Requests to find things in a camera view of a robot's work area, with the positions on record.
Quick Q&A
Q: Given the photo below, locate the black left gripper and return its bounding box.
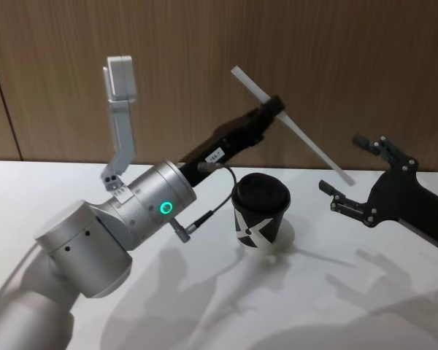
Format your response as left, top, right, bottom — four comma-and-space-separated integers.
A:
177, 94, 287, 187

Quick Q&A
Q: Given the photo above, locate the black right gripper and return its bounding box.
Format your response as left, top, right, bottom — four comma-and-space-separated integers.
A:
318, 133, 438, 251

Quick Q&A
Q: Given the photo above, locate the white plastic straw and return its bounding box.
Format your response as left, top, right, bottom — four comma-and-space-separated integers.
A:
230, 66, 356, 187

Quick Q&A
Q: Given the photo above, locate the black cup lid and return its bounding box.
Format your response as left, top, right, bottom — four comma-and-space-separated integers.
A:
231, 174, 292, 217

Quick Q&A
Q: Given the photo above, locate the black patterned paper cup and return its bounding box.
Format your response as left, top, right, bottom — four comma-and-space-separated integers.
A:
233, 198, 288, 257

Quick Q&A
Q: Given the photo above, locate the thin dark gripper cable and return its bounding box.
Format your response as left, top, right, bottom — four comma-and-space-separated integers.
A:
172, 161, 239, 242

